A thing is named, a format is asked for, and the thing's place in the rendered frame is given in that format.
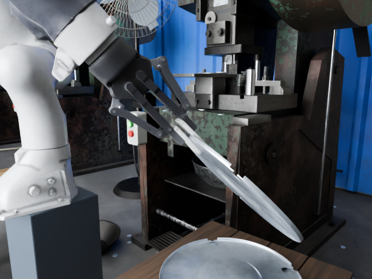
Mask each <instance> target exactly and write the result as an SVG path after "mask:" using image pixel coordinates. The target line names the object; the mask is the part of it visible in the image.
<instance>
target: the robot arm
mask: <svg viewBox="0 0 372 279"><path fill-rule="evenodd" d="M101 1H102V0H0V85H1V86H3V87H4V88H5V89H6V90H7V92H8V94H9V96H10V98H11V100H12V102H13V105H14V107H15V110H16V112H17V115H18V120H19V128H20V136H21V141H22V147H21V148H20V149H19V150H17V151H16V153H15V154H14V156H15V164H14V165H13V166H12V167H11V168H10V169H9V170H7V171H6V172H5V174H3V175H2V176H1V177H0V220H3V221H4V220H8V219H13V218H17V217H20V216H24V215H28V214H32V213H37V212H40V211H44V210H49V209H53V208H57V207H60V206H64V205H69V204H71V201H72V199H74V198H75V197H76V196H77V194H78V188H77V186H76V184H75V181H74V178H73V172H72V168H71V152H70V143H69V142H68V131H67V124H66V114H65V113H64V111H63V110H62V109H61V106H60V103H59V100H58V97H57V95H56V92H55V90H61V89H63V88H64V87H65V86H66V85H68V84H69V83H71V81H72V79H73V76H74V70H75V69H76V68H77V67H78V66H80V65H81V64H82V63H83V62H85V63H87V64H88V66H89V72H90V73H92V74H93V75H94V76H95V77H96V78H97V79H98V80H99V81H100V82H101V83H103V84H104V85H105V86H106V87H107V88H108V90H109V93H110V95H111V96H112V102H111V107H109V109H108V110H109V112H110V114H112V115H114V116H120V117H124V118H126V119H128V120H129V121H131V122H133V123H134V124H136V125H137V126H140V127H141V128H143V129H144V130H146V131H148V132H149V133H151V134H153V135H154V136H156V137H158V138H162V137H163V136H165V135H170V136H171V137H172V138H173V139H174V140H175V141H176V142H177V143H178V144H180V145H182V144H183V143H186V144H187V145H188V146H189V147H190V148H191V149H192V150H193V151H194V152H195V153H197V154H198V155H201V153H202V151H201V150H200V149H199V148H198V147H197V146H196V145H195V144H194V143H193V142H192V141H191V140H190V139H189V138H188V137H187V136H186V135H185V134H184V133H183V132H182V131H181V130H180V128H179V127H177V126H176V125H174V124H171V125H170V124H169V123H168V122H167V121H166V120H165V119H164V118H163V117H162V116H161V115H160V113H159V112H158V111H157V110H156V109H155V108H154V107H153V106H152V105H151V104H150V103H149V102H148V100H147V99H146V98H145V97H144V95H145V94H146V92H147V91H149V92H150V93H152V94H153V95H154V96H155V97H156V98H157V99H158V100H159V101H160V102H161V103H162V104H163V105H164V106H165V107H166V108H168V109H169V110H170V111H171V112H172V113H173V114H174V115H175V116H177V119H176V120H175V121H176V123H177V124H178V125H180V127H182V128H183V129H184V130H185V131H186V132H187V133H188V134H191V135H193V136H195V137H196V138H198V139H200V140H201V141H203V140H202V139H201V138H200V137H199V136H198V135H197V134H196V133H195V130H196V129H197V126H196V124H195V123H194V122H193V121H192V120H191V119H190V118H189V117H188V115H187V111H188V109H189V108H190V103H189V101H188V99H187V98H186V96H185V94H184V93H183V91H182V89H181V88H180V86H179V85H178V83H177V81H176V80H175V78H174V76H173V75H172V73H171V71H170V69H169V66H168V62H167V58H166V57H165V56H159V57H157V58H155V59H150V60H149V59H148V58H147V57H145V56H142V55H141V54H140V53H139V52H138V51H137V50H136V49H135V48H134V47H133V46H132V45H131V44H130V43H129V42H128V41H127V40H126V39H125V38H124V37H123V36H119V37H118V38H117V35H116V34H115V33H114V31H115V30H116V28H117V27H118V25H117V24H116V22H117V20H116V18H115V17H114V16H112V15H110V16H109V15H108V14H107V13H106V12H105V11H104V9H103V8H102V7H101V6H100V5H99V3H100V2H101ZM116 38H117V39H116ZM115 39H116V40H115ZM114 40H115V41H114ZM49 41H53V42H54V44H55V45H56V46H57V47H58V49H56V48H55V47H54V46H53V45H52V44H51V43H50V42H49ZM113 41H114V42H113ZM112 42H113V43H112ZM111 43H112V44H111ZM110 44H111V45H110ZM109 45H110V46H109ZM108 46H109V47H108ZM103 51H104V52H103ZM98 56H99V57H98ZM93 61H94V62H93ZM92 62H93V63H92ZM91 63H92V64H91ZM152 66H153V67H154V69H155V70H157V71H159V73H160V75H161V77H162V78H163V80H164V81H165V83H166V84H167V86H168V88H169V89H170V91H171V93H172V94H173V96H174V97H175V99H176V101H177V102H178V103H179V107H178V106H177V105H176V104H175V103H174V102H173V101H172V100H171V99H170V98H169V97H168V96H167V95H166V94H165V93H164V92H163V91H162V90H161V89H160V88H159V87H158V86H157V85H156V84H155V83H154V78H153V72H152ZM119 100H127V101H136V102H137V103H138V104H139V105H140V106H141V107H142V108H143V109H144V110H145V111H146V112H147V113H148V114H149V115H150V116H151V117H152V118H153V119H154V120H155V121H156V122H157V123H158V124H159V125H160V126H161V128H159V129H157V128H155V127H154V126H152V125H150V124H149V123H147V122H146V121H144V120H142V119H141V118H139V117H137V116H136V115H134V114H132V113H131V112H129V111H127V110H125V109H124V108H125V107H124V105H123V104H121V103H120V101H119ZM203 142H204V141H203ZM204 143H205V142H204ZM205 144H206V143H205Z"/></svg>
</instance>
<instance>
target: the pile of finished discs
mask: <svg viewBox="0 0 372 279"><path fill-rule="evenodd" d="M291 265H292V264H291V263H290V262H289V261H288V260H287V259H286V258H285V257H283V256H282V255H281V254H279V253H278V252H276V251H274V250H272V249H270V248H268V247H266V246H263V245H261V244H258V243H255V242H252V241H247V240H242V239H235V238H228V237H218V238H217V240H214V241H211V240H208V239H202V240H197V241H193V242H190V243H188V244H186V245H183V246H181V247H180V248H178V249H176V250H175V251H173V252H172V253H171V254H170V255H169V256H168V257H167V258H166V260H165V261H164V263H163V265H162V267H161V270H160V273H159V279H302V277H301V275H300V273H299V272H298V271H296V270H293V267H292V266H291Z"/></svg>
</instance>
